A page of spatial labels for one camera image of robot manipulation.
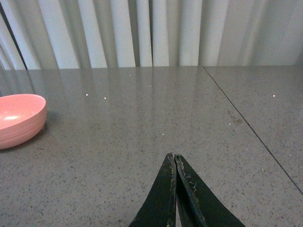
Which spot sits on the pink plastic bowl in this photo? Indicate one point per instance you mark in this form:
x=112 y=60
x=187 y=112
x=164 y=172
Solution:
x=22 y=116

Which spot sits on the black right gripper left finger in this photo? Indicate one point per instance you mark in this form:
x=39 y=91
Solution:
x=159 y=208

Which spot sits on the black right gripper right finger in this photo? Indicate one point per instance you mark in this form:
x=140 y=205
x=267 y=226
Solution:
x=197 y=204

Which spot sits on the white pleated curtain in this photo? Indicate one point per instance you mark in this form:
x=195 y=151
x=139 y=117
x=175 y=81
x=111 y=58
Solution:
x=74 y=34

